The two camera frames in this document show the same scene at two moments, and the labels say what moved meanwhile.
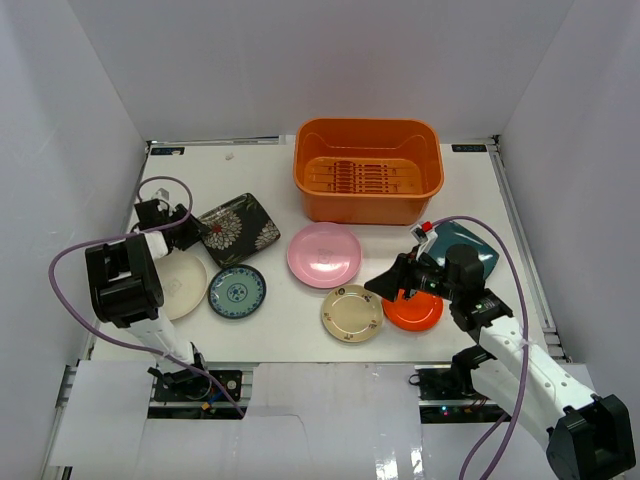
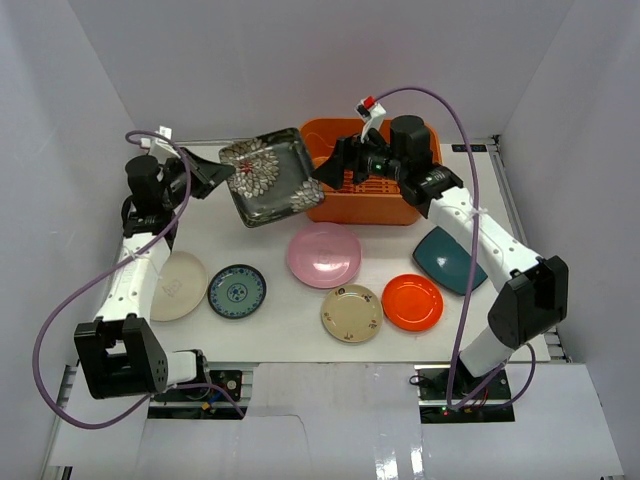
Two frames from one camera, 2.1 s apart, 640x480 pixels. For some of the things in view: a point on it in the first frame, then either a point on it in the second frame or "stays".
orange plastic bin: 368,171 stays
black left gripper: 185,233 to 191,172
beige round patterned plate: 352,312 stays
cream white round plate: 183,281 stays
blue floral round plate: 237,291 stays
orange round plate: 422,311 stays
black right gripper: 401,275 to 347,152
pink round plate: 324,255 stays
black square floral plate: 239,229 to 274,177
